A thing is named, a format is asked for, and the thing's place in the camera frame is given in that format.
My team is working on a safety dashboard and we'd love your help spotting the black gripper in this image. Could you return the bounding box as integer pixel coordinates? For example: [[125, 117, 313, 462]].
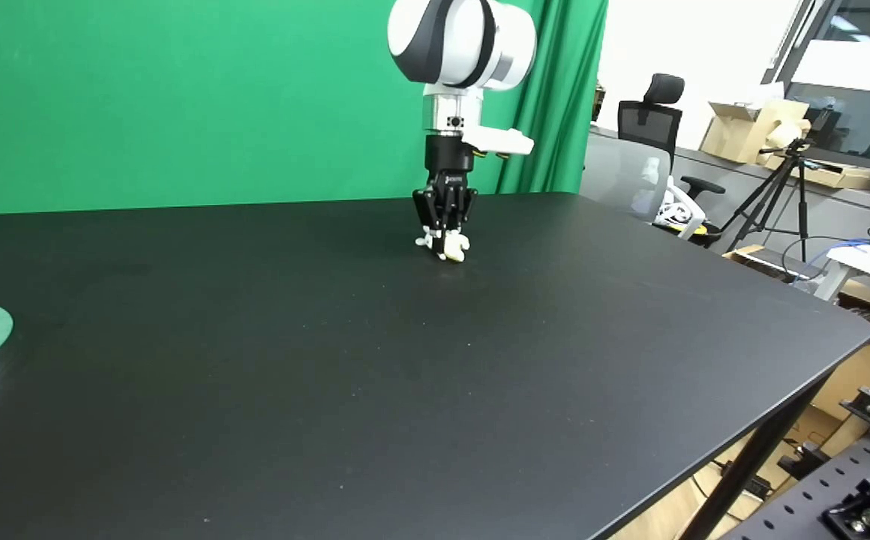
[[411, 131, 477, 258]]

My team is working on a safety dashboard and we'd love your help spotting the small white toy figure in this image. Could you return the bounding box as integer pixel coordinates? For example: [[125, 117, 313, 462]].
[[411, 226, 475, 267]]

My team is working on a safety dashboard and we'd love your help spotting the grey office chair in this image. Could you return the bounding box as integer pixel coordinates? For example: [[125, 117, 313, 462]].
[[580, 131, 676, 226]]

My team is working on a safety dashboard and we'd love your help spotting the black mesh office chair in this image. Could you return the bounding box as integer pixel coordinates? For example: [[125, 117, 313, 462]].
[[616, 68, 729, 201]]

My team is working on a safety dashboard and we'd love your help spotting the white patterned bag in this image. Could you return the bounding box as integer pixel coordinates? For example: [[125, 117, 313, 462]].
[[652, 184, 704, 240]]

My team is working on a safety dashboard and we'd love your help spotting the green screen backdrop cloth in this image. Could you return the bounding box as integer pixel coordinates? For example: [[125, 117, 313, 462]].
[[0, 0, 612, 219]]

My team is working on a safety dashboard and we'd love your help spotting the open cardboard box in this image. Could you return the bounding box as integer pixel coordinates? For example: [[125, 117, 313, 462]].
[[696, 97, 812, 167]]

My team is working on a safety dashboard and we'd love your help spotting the black table leg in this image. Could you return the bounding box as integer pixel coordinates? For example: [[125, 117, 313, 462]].
[[679, 380, 824, 540]]

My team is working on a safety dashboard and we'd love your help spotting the black perforated metal board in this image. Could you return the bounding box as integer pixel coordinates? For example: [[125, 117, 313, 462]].
[[719, 388, 870, 540]]

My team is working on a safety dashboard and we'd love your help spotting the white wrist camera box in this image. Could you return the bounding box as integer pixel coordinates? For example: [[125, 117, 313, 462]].
[[462, 124, 536, 162]]

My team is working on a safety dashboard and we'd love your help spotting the black camera tripod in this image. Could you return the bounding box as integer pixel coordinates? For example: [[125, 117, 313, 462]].
[[718, 134, 818, 271]]

